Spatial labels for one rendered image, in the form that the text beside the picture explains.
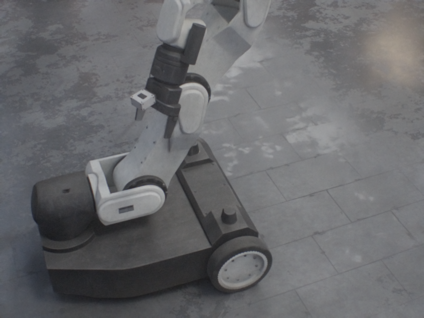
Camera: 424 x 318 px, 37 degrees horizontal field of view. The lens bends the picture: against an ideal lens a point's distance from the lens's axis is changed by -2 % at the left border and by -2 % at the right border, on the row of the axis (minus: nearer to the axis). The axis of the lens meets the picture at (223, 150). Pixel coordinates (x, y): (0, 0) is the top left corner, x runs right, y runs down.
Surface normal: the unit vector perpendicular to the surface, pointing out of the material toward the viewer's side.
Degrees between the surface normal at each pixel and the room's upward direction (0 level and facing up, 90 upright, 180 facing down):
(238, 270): 90
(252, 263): 90
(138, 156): 56
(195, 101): 90
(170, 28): 65
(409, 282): 0
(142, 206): 90
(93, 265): 0
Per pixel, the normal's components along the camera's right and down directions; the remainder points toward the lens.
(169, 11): -0.61, 0.08
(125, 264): 0.00, -0.78
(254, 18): 0.35, 0.58
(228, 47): 0.02, 0.81
